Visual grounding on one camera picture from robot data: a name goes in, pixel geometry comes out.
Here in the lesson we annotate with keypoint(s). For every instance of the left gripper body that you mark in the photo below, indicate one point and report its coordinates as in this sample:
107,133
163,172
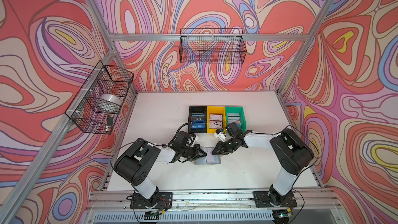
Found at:
190,153

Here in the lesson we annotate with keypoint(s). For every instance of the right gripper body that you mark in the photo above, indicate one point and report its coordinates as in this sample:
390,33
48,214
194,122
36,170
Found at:
228,145

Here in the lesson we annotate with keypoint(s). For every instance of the white vip card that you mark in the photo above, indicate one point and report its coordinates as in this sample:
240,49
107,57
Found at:
213,159
216,117

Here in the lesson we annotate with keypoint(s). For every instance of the grey card holder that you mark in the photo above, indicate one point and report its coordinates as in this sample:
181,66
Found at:
202,161

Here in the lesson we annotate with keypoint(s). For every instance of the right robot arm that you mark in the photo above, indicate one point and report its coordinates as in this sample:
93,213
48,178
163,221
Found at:
293,154

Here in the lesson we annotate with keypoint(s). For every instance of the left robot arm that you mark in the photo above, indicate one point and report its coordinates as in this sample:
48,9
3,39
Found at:
137,161

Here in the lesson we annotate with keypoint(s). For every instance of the red VIP card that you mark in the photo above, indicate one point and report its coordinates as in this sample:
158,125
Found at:
215,125

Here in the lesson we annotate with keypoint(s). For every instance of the teal card in green bin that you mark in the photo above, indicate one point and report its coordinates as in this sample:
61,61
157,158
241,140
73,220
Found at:
237,121

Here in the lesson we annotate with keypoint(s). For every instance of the blue card in black bin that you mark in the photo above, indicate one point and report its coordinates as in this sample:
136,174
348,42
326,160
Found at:
198,125

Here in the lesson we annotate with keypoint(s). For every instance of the white VIP card in bin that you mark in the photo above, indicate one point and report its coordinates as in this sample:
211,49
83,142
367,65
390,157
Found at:
216,117

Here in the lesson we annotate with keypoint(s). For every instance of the green storage bin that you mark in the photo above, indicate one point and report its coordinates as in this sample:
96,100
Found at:
236,112

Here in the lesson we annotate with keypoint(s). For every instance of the black storage bin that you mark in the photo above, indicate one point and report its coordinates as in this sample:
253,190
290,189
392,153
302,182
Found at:
197,113

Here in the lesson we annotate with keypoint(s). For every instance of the yellow storage bin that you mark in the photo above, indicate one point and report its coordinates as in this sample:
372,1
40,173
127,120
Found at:
215,110

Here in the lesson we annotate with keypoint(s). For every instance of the white tape roll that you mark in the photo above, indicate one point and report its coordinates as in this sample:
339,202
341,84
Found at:
109,103

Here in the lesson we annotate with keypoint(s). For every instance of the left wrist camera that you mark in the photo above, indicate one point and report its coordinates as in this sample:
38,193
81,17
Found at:
192,139

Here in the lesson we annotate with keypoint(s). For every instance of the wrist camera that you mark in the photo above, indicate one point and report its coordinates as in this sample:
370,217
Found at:
225,130
192,139

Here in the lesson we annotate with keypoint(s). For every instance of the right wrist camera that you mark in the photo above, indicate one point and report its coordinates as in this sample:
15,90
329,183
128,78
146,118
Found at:
225,130

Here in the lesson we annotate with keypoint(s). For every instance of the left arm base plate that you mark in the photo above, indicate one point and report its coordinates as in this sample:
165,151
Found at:
160,200

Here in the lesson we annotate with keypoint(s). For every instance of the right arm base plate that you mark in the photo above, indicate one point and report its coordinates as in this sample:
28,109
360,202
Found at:
267,199

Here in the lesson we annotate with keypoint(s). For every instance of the black wire basket back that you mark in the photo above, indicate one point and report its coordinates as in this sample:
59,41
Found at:
212,45

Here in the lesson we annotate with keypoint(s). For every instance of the black wire basket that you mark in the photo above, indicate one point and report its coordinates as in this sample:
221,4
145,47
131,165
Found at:
84,111
212,45

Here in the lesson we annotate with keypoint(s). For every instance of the black wire basket left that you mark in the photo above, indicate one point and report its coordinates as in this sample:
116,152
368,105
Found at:
84,111

